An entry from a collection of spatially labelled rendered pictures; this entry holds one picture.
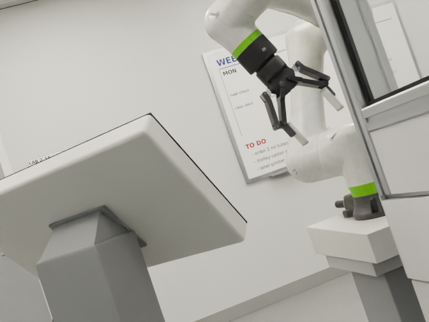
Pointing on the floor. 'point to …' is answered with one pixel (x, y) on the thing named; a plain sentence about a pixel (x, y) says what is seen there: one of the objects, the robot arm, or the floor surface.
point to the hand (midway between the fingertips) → (320, 122)
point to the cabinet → (420, 286)
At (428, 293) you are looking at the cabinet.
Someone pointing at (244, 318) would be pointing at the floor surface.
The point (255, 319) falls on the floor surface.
